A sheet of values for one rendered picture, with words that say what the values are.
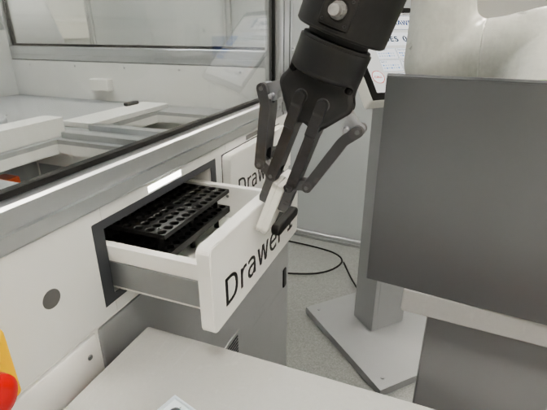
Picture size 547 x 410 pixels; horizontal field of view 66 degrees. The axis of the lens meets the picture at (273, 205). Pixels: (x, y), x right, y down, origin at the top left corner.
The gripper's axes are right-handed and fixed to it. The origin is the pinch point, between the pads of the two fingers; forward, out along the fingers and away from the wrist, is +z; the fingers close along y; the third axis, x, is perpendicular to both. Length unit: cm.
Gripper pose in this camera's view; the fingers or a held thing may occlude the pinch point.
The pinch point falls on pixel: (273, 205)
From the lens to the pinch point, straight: 51.4
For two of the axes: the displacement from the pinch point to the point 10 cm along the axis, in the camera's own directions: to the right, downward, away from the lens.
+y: 8.7, 4.5, -1.8
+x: 3.7, -3.6, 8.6
